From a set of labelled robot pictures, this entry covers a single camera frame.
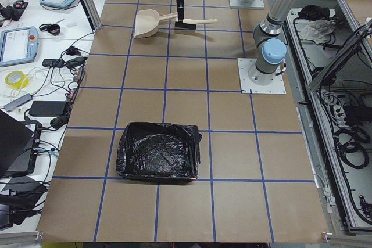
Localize white hand brush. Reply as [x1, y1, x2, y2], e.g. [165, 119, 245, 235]
[174, 19, 218, 30]

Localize blue teach pendant near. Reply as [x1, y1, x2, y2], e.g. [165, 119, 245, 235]
[1, 26, 39, 67]

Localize black handled scissors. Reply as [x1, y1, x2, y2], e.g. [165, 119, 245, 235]
[38, 19, 63, 31]

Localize black power adapter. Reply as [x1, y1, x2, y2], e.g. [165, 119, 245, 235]
[28, 101, 67, 117]

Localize left black lined bin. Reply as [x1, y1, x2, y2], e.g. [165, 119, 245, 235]
[116, 122, 202, 182]

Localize black laptop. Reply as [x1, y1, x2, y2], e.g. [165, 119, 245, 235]
[1, 111, 41, 178]

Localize yellow tape roll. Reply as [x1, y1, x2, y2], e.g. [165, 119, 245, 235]
[5, 70, 29, 89]

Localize white plastic dustpan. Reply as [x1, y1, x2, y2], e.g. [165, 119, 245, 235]
[134, 9, 178, 38]

